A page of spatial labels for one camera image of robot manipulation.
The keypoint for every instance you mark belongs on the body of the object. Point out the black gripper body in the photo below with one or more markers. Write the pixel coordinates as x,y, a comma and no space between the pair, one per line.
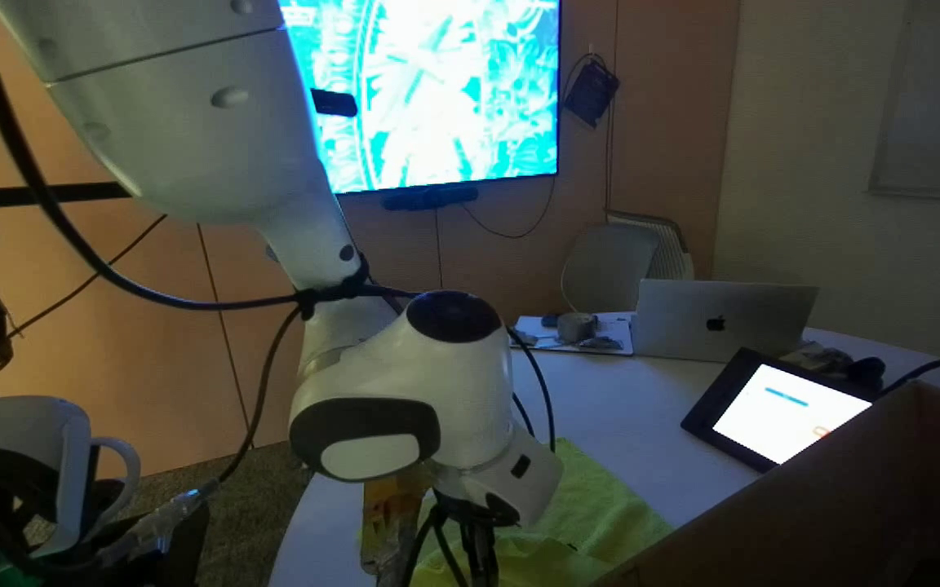
478,535

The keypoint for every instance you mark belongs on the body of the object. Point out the yellow-green towel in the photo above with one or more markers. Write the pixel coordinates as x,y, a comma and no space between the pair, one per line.
588,530

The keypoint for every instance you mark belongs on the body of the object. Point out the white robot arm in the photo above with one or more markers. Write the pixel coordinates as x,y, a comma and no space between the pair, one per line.
199,108

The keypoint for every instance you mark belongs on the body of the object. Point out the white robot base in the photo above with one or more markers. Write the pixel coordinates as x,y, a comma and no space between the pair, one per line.
61,497

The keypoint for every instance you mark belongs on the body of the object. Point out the cardboard box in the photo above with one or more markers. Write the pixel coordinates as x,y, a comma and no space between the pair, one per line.
855,511

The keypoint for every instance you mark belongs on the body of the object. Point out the papers on table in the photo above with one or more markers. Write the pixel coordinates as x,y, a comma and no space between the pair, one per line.
580,333

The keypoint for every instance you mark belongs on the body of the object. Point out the silver laptop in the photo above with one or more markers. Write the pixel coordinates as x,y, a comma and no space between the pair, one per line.
710,321

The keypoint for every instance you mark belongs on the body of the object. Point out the black tablet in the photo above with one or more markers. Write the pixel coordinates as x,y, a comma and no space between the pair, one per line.
764,412

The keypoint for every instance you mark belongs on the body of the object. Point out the white chair at wall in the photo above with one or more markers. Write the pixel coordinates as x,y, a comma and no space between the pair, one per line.
607,262

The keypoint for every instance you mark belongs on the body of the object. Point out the wall television screen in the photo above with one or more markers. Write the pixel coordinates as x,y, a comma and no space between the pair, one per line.
444,88

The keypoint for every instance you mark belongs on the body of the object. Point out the black camera on boom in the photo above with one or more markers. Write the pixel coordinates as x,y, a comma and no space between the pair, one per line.
325,103

